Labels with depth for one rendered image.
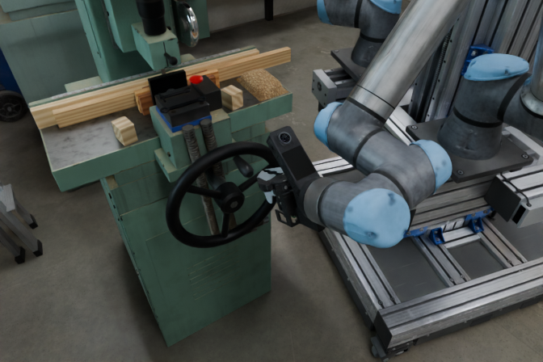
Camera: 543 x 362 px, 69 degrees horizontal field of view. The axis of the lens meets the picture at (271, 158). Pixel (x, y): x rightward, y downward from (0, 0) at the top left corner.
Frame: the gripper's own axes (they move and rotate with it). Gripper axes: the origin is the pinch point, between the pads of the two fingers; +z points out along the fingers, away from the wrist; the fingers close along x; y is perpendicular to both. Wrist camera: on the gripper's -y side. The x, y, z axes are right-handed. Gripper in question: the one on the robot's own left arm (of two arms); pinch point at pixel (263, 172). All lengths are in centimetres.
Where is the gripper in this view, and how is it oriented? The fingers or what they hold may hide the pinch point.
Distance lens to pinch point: 80.7
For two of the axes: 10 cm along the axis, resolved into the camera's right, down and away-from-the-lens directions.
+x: 8.5, -3.4, 4.0
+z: -4.6, -0.9, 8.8
